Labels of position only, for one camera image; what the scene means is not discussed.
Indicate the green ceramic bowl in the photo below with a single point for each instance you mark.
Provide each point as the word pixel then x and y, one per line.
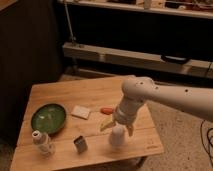
pixel 49 118

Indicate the white flat eraser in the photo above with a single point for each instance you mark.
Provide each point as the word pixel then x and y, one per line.
pixel 81 112

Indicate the low wooden bench shelf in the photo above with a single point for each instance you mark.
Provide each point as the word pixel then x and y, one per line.
pixel 137 59

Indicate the wooden wall shelf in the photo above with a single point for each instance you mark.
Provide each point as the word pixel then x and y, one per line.
pixel 136 8

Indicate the metal pole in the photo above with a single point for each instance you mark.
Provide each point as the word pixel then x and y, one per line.
pixel 72 38

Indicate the small metal box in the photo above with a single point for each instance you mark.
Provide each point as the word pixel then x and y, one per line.
pixel 80 144

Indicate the wooden table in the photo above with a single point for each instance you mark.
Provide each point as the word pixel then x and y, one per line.
pixel 94 94

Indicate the orange carrot toy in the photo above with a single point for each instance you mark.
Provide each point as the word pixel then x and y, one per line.
pixel 107 111

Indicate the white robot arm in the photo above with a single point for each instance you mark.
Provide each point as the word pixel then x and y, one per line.
pixel 137 90

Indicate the white small bottle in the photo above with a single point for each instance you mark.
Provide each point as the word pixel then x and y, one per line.
pixel 43 143

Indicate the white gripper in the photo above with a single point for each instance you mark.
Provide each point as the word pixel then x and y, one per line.
pixel 125 113

